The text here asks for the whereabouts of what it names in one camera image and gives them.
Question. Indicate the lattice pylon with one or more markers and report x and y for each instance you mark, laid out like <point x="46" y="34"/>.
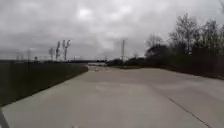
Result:
<point x="122" y="50"/>

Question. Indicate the distant tree line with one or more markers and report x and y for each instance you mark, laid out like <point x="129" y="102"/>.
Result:
<point x="80" y="61"/>

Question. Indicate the dark clump of trees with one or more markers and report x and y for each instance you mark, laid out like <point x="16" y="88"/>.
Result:
<point x="193" y="56"/>

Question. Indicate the grey concrete path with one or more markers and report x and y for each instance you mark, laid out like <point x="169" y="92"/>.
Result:
<point x="116" y="100"/>

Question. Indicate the low white building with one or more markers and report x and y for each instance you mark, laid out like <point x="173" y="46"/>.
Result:
<point x="96" y="63"/>

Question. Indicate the dark grass field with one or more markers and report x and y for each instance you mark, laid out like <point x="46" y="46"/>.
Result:
<point x="30" y="80"/>

